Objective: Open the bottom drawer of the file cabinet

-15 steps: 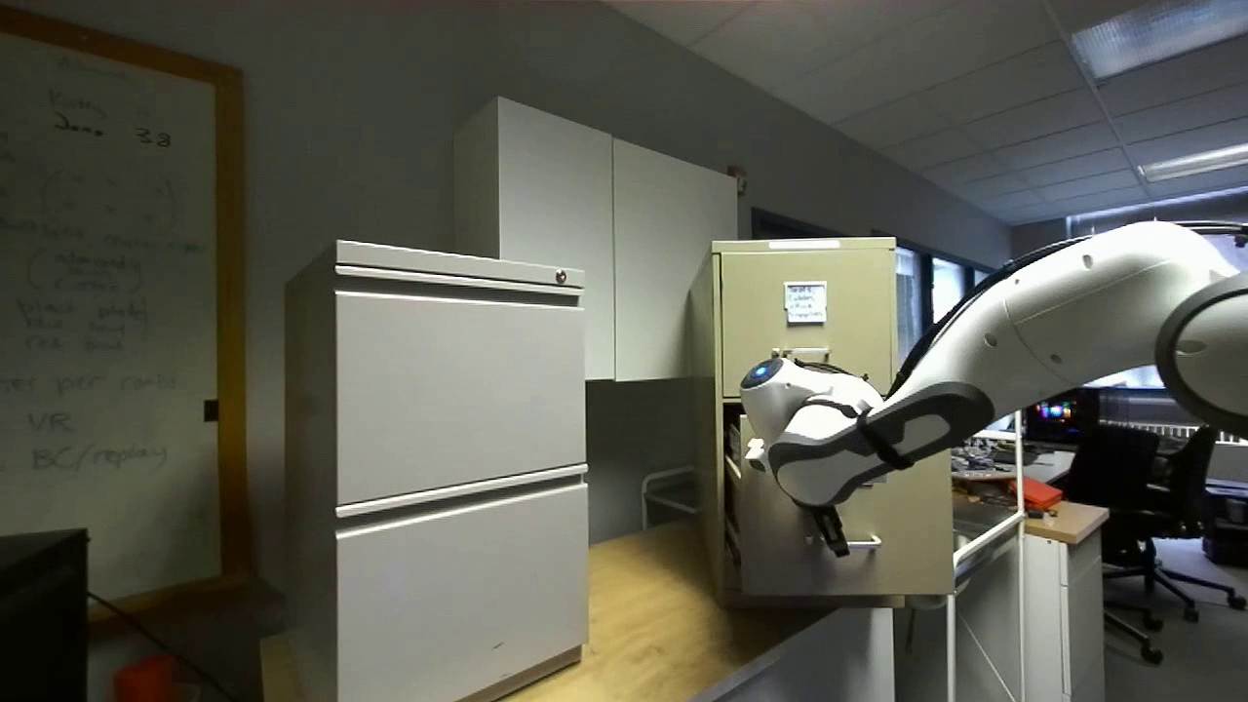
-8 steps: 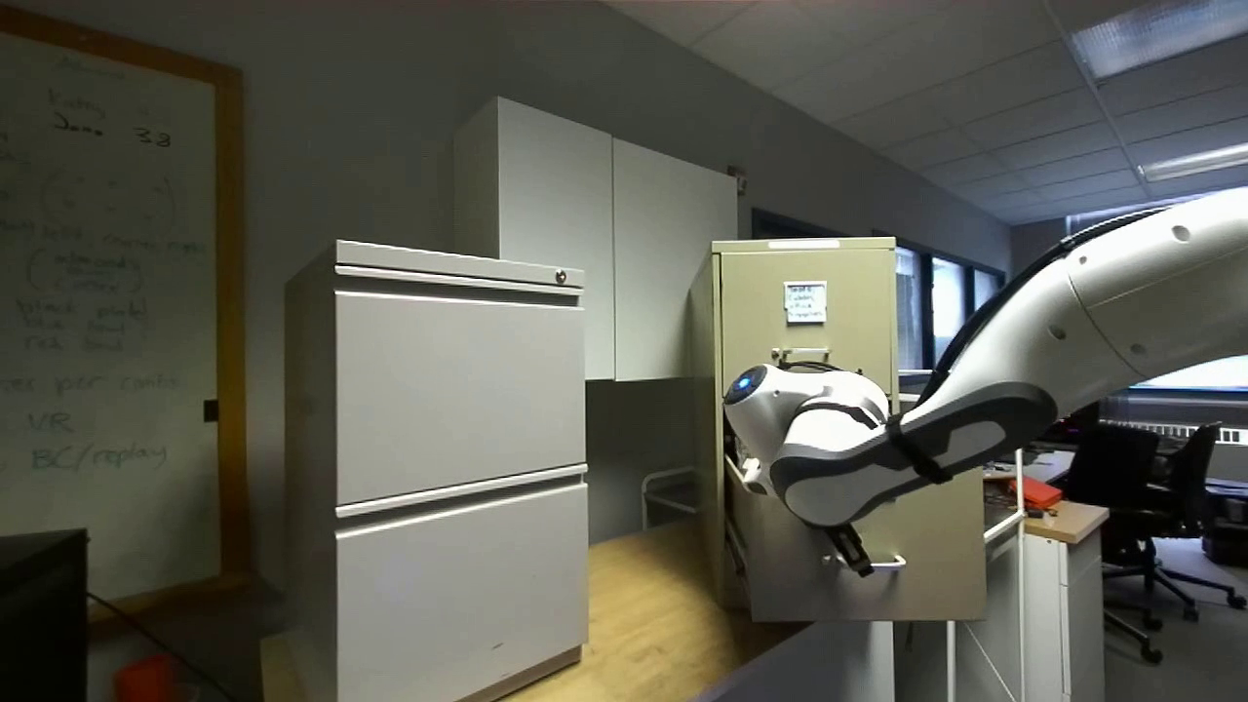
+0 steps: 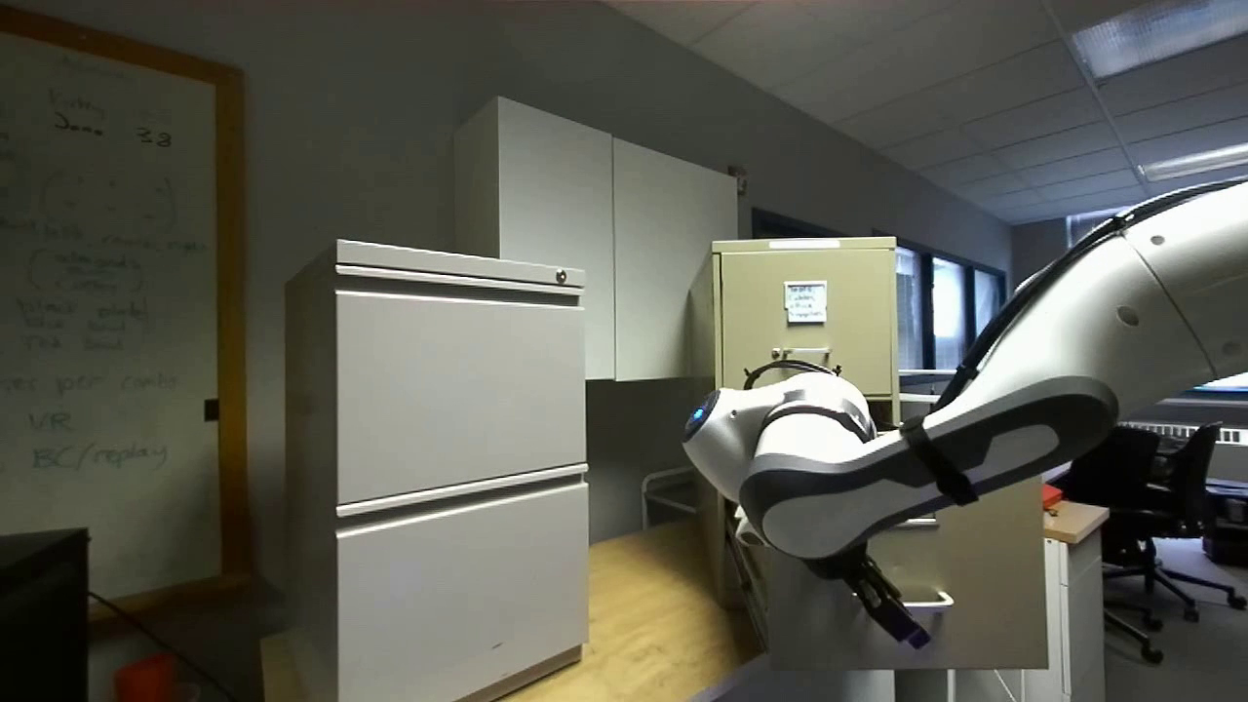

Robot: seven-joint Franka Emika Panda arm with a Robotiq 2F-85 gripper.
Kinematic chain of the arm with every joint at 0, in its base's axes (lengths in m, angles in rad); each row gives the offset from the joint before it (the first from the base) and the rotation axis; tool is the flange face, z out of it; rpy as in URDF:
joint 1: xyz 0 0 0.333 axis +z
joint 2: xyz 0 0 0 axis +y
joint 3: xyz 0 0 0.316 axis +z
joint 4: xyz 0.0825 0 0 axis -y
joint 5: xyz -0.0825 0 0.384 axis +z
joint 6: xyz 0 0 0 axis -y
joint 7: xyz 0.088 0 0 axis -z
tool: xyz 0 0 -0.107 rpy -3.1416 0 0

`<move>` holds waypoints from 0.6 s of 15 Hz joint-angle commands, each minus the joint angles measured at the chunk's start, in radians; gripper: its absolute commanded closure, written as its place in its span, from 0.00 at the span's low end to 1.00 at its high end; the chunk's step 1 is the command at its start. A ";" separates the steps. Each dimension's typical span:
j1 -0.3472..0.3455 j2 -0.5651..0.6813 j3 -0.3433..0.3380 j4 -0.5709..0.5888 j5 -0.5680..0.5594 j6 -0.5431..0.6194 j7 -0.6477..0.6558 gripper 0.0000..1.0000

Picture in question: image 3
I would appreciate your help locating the black box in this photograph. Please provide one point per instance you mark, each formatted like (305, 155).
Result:
(40, 616)

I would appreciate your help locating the white paper drawer label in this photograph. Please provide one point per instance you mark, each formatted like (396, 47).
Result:
(806, 302)

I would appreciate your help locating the grey metal file cabinet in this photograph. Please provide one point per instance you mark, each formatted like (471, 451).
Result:
(442, 393)

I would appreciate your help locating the narrow ceiling light panel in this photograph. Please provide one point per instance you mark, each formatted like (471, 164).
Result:
(1193, 163)

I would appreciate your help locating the beige cabinet labelled drawer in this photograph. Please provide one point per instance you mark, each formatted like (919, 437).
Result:
(862, 278)

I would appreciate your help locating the beige metal file cabinet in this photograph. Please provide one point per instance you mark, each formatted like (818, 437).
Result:
(858, 278)

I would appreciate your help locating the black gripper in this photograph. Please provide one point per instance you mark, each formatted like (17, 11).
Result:
(858, 585)

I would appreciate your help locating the dark narrow window row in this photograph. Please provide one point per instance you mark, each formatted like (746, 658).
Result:
(948, 306)

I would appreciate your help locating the white base cabinet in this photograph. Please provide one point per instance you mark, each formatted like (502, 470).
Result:
(831, 685)

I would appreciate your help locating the small red object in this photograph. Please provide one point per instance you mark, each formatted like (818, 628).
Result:
(144, 680)

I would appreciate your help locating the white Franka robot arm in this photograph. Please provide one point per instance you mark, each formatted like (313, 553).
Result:
(858, 483)

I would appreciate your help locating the wood framed whiteboard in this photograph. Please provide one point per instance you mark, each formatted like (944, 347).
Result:
(118, 325)

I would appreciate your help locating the chrome tube rack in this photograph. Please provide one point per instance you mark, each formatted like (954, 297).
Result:
(664, 488)

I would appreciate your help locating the large ceiling light panel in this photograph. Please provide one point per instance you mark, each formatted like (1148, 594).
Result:
(1156, 34)

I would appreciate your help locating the red container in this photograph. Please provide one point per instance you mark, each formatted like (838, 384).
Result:
(1049, 496)

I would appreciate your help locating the white side counter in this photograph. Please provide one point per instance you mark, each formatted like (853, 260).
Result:
(1076, 600)

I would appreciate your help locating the black office chair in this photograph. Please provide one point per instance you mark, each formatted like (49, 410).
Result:
(1117, 493)
(1191, 493)

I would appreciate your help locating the white wall cabinet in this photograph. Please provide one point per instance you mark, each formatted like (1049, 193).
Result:
(650, 260)

